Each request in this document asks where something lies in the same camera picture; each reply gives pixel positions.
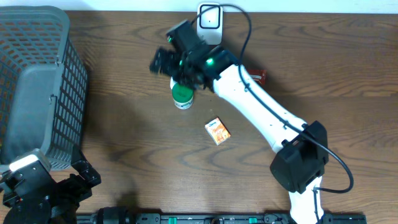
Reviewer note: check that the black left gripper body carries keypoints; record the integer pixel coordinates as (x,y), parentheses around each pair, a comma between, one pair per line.
(69,193)

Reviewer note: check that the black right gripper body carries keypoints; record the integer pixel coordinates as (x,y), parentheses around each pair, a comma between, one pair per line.
(177,66)

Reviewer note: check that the green lid jar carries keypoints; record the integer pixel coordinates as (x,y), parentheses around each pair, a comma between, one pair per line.
(182,96)

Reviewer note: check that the orange snack packet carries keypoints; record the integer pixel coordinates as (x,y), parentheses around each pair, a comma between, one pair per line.
(258,75)

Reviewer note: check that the orange Kleenex tissue pack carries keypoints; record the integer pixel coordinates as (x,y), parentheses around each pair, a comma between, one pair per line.
(217,130)

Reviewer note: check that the white Panadol medicine box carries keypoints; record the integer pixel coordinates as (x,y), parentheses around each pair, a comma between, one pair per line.
(172,83)

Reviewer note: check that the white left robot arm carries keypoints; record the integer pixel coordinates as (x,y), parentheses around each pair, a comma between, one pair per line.
(33,196)

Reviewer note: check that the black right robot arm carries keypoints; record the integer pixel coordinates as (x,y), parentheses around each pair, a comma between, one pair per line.
(301,149)

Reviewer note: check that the white barcode scanner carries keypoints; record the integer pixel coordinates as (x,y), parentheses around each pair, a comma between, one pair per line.
(210,24)

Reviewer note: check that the grey plastic basket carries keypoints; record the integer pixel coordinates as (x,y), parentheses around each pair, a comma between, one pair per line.
(43,85)

